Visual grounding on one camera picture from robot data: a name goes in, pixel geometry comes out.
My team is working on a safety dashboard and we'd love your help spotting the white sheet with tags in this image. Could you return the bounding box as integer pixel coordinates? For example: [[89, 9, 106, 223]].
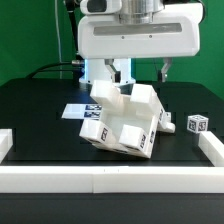
[[62, 104, 102, 119]]

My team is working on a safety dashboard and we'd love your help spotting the white chair seat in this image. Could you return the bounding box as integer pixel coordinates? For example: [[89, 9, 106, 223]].
[[94, 110, 158, 158]]

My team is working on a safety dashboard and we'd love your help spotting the white right fence bar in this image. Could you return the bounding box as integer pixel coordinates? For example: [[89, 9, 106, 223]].
[[198, 131, 224, 167]]

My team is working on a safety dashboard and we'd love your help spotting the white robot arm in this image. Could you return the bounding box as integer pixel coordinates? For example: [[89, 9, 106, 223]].
[[78, 0, 205, 85]]

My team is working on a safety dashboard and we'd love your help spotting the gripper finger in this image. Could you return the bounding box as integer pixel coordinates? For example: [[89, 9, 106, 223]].
[[158, 58, 172, 82], [104, 59, 121, 83]]

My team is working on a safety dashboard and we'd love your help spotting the white fence bar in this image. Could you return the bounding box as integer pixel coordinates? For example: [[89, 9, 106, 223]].
[[0, 166, 224, 193], [198, 131, 224, 167], [0, 129, 13, 163]]

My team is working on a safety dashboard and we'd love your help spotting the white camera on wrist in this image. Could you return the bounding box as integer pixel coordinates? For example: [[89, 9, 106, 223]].
[[80, 0, 122, 15]]

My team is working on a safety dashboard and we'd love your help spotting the white tagged cube nut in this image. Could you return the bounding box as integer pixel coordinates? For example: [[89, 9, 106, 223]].
[[187, 114, 209, 134]]

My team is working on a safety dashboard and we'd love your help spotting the black hose behind robot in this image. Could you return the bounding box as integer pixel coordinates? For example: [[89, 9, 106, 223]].
[[63, 0, 84, 62]]

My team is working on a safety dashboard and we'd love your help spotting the white left fence bar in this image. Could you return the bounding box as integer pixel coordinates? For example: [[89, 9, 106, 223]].
[[0, 129, 13, 163]]

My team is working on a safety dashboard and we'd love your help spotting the black cable at base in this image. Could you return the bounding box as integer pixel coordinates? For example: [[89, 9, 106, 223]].
[[25, 59, 86, 80]]

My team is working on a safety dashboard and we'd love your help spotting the white front fence bar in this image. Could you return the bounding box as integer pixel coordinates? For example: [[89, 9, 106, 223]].
[[0, 166, 224, 193]]

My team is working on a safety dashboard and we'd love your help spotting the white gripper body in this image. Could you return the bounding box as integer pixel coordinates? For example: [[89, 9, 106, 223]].
[[78, 2, 204, 59]]

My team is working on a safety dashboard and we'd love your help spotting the white chair back frame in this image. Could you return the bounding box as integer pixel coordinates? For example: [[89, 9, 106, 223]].
[[90, 80, 175, 133]]

